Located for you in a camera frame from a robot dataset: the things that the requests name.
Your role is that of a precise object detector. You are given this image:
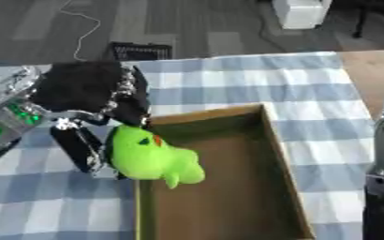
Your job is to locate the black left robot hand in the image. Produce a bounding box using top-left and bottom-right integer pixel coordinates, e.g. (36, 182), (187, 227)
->
(29, 60), (153, 174)

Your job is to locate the green soft toy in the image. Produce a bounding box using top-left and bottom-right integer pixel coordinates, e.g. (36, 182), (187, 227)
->
(105, 124), (207, 189)

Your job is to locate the tan cardboard box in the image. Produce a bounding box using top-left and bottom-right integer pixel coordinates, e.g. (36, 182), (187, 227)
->
(133, 102), (318, 240)

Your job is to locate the white box appliance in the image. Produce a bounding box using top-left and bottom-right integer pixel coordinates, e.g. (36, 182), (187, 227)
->
(271, 0), (333, 30)

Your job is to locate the black floor vent grille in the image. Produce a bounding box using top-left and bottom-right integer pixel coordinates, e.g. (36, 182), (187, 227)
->
(107, 41), (174, 61)

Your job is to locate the black chair leg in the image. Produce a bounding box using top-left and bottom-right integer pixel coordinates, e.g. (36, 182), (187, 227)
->
(350, 0), (384, 39)

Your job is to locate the white cable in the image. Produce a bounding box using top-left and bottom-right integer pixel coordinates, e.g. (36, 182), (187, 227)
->
(57, 0), (104, 62)

